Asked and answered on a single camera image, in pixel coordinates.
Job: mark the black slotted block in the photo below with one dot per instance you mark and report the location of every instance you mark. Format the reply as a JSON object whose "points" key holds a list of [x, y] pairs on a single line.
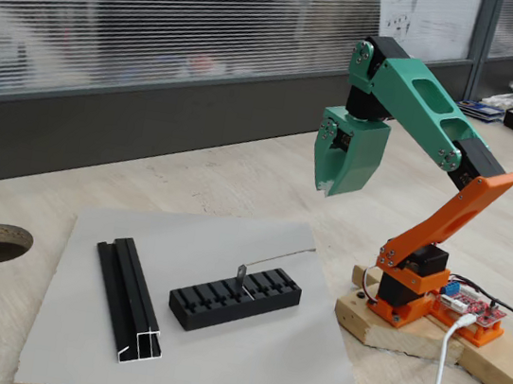
{"points": [[220, 316]]}

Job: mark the red controller board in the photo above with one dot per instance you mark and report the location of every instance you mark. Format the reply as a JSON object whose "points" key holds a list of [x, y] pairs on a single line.
{"points": [[474, 306]]}

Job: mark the black aluminium profile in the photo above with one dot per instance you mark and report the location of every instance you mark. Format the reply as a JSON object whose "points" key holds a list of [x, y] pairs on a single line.
{"points": [[128, 288]]}

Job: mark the small white plastic bag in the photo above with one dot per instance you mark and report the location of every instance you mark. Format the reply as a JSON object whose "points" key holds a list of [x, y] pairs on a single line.
{"points": [[501, 100]]}

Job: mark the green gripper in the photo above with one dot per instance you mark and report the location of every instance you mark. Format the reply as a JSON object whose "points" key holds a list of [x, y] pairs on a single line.
{"points": [[364, 145]]}

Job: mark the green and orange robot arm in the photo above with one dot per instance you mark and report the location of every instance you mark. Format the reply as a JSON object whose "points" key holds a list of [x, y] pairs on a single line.
{"points": [[397, 78]]}

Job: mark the white paper sheet on window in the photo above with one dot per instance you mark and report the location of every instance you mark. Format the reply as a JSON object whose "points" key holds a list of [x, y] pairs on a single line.
{"points": [[429, 16]]}

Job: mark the grey window frame post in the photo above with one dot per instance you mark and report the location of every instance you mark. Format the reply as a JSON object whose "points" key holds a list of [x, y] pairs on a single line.
{"points": [[482, 42]]}

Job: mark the stack of blue cards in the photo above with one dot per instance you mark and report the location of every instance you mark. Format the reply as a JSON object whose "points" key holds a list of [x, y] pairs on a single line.
{"points": [[480, 111]]}

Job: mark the grey board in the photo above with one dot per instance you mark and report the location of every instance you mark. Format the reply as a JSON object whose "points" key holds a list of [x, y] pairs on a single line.
{"points": [[237, 366]]}

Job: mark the light wooden base block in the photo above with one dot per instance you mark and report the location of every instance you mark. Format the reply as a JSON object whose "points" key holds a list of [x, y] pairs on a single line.
{"points": [[389, 335]]}

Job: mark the small metal bracket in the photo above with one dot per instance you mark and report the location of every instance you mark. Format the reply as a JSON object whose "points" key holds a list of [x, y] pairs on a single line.
{"points": [[243, 276]]}

